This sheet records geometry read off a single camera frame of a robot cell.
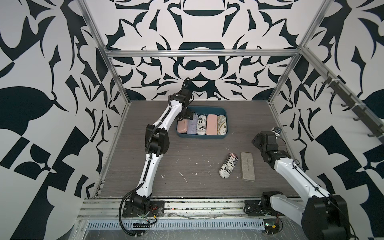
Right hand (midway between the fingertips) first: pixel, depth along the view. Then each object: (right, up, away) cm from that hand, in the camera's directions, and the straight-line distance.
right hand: (261, 137), depth 86 cm
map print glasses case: (-20, +6, +12) cm, 25 cm away
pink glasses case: (-46, +5, +12) cm, 48 cm away
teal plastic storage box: (-30, +16, +32) cm, 47 cm away
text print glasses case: (-34, +4, +10) cm, 36 cm away
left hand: (-46, +13, +14) cm, 50 cm away
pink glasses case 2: (-27, +5, +10) cm, 29 cm away
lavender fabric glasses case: (-40, +6, +12) cm, 42 cm away
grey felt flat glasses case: (-8, -16, -2) cm, 18 cm away
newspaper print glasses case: (-19, -16, -1) cm, 25 cm away
